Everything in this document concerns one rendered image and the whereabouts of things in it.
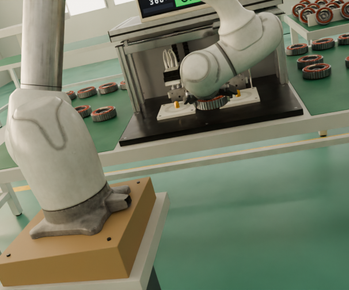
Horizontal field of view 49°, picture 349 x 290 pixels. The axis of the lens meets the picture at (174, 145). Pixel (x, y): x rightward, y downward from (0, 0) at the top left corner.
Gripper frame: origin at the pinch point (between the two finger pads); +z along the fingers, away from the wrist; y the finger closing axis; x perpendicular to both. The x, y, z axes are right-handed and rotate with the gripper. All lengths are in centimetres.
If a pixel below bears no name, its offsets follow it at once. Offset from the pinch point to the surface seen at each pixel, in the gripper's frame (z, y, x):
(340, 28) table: 113, 79, 53
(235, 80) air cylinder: 24.9, 9.5, 11.3
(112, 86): 67, -57, 32
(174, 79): 15.0, -13.8, 13.9
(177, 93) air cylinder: 25.5, -15.3, 10.9
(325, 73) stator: 27, 45, 7
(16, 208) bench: 112, -150, -25
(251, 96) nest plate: 12.5, 14.2, 0.8
